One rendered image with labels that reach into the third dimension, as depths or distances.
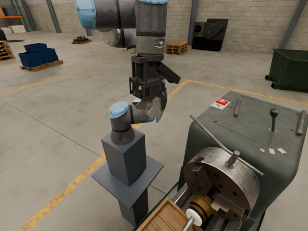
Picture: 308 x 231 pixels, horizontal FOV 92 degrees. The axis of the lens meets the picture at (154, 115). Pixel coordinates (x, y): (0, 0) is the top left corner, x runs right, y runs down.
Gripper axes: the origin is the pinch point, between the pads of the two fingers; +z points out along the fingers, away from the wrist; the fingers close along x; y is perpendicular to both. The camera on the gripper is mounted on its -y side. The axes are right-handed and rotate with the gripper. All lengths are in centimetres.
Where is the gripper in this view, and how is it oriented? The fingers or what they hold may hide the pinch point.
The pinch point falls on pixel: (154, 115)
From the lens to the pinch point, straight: 51.5
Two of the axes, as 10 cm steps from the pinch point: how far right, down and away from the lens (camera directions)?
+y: -7.4, 3.2, -5.9
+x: 6.7, 3.9, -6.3
